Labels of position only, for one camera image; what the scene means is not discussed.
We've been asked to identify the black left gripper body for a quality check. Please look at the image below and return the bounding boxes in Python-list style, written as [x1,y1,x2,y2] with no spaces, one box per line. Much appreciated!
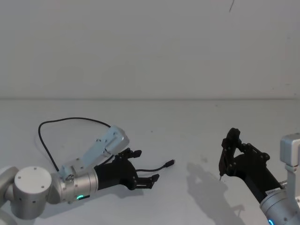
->
[93,157,139,191]

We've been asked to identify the white curtain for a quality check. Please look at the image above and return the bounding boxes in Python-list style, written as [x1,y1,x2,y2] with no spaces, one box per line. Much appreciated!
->
[0,0,300,101]

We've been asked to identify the white table cloth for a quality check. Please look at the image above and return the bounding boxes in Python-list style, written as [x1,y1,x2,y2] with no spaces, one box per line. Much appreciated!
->
[0,97,300,225]

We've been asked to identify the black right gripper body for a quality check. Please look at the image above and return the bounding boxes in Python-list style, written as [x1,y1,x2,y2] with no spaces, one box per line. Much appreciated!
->
[228,150,283,204]

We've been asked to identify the thin black cable silver plug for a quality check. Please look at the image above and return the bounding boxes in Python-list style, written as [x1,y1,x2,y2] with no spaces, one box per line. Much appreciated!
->
[136,159,176,179]

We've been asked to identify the long black looping camera cable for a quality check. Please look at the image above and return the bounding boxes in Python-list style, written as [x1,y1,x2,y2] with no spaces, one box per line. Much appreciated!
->
[38,117,113,173]

